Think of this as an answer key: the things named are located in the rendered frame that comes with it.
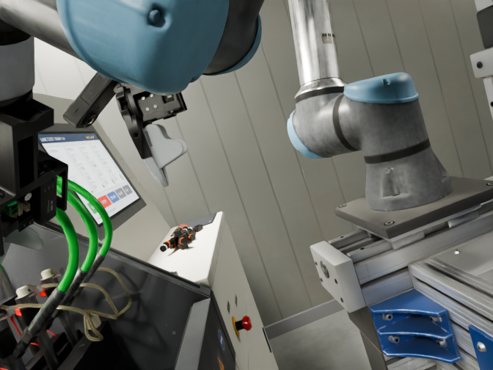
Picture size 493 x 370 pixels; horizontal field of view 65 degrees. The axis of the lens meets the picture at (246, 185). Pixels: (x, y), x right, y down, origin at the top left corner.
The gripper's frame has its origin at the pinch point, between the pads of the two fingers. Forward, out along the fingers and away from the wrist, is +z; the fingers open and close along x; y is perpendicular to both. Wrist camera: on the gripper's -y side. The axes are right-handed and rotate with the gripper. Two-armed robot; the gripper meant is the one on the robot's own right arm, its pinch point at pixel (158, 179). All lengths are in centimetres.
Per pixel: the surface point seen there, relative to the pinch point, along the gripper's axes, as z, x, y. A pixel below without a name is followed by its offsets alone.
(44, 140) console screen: -17, 43, -35
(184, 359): 27.5, -1.8, -5.7
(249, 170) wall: 21, 168, 11
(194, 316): 27.5, 12.0, -5.7
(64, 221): 1.0, -4.6, -13.4
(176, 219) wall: 33, 161, -38
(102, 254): 10.2, 11.4, -17.5
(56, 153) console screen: -13, 44, -34
